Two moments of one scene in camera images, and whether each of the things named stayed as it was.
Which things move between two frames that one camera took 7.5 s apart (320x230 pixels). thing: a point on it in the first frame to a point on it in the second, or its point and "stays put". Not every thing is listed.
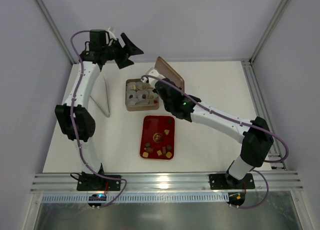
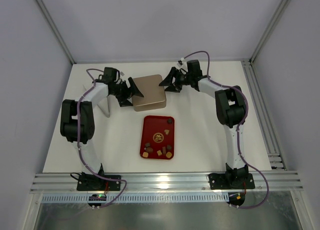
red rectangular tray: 158,138 stays put
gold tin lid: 166,72 to 154,94
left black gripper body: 121,53 to 124,92
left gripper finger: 122,63 to 125,103
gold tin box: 139,96 stays put
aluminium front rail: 43,181 stays put
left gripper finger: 129,47 to 135,90
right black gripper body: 161,87 to 176,79
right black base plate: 219,181 stays put
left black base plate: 94,182 stays put
